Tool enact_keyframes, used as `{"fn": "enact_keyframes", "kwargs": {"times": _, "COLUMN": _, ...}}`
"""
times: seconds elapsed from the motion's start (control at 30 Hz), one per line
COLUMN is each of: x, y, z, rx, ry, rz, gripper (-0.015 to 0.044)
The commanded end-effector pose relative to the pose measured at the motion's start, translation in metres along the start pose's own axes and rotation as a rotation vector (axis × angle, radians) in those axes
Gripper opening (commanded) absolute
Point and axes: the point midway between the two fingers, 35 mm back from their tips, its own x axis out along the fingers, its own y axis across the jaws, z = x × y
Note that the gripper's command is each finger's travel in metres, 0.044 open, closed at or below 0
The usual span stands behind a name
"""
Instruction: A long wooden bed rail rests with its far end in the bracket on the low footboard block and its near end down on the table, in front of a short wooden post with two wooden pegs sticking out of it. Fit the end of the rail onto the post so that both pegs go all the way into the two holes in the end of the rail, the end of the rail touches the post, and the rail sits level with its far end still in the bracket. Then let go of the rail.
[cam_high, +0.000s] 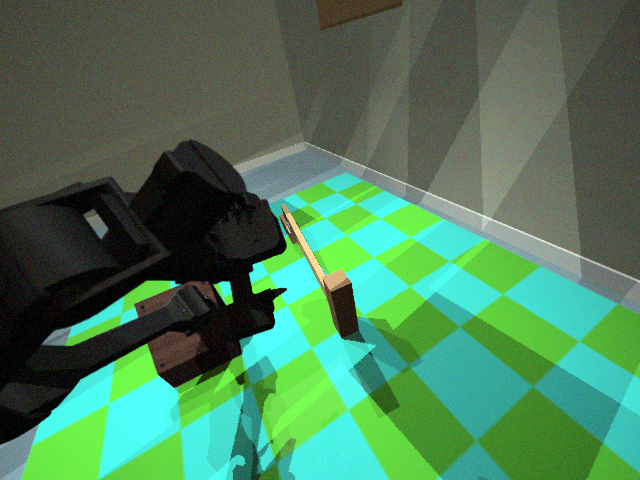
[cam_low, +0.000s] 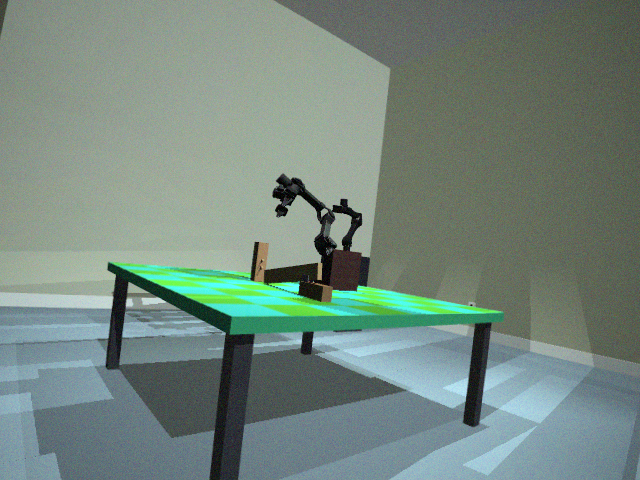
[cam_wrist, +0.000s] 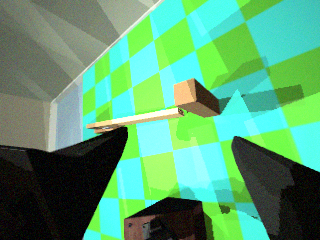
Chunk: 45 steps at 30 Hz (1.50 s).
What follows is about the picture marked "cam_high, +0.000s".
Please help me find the long wooden rail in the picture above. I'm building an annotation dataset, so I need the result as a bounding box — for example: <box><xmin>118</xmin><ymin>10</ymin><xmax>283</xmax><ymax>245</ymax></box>
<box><xmin>281</xmin><ymin>204</ymin><xmax>327</xmax><ymax>298</ymax></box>

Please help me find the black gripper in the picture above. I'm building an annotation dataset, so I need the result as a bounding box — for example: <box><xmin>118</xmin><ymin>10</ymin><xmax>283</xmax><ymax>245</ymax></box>
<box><xmin>175</xmin><ymin>233</ymin><xmax>287</xmax><ymax>342</ymax></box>

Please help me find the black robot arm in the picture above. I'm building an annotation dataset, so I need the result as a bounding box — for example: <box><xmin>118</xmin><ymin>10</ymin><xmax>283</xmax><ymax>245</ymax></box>
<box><xmin>0</xmin><ymin>139</ymin><xmax>287</xmax><ymax>444</ymax></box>

